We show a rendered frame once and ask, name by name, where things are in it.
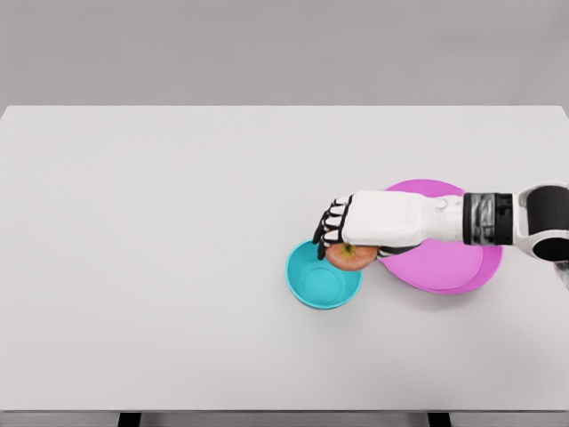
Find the red apple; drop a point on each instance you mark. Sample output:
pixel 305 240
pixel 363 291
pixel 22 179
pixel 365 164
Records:
pixel 351 259

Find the pink plate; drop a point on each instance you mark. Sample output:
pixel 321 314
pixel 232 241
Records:
pixel 444 267

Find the blue bowl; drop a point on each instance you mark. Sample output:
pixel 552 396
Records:
pixel 322 280

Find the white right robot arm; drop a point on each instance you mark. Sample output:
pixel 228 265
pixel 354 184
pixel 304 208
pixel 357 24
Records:
pixel 489 218

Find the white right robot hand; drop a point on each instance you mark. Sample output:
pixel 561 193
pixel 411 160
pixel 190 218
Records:
pixel 378 218

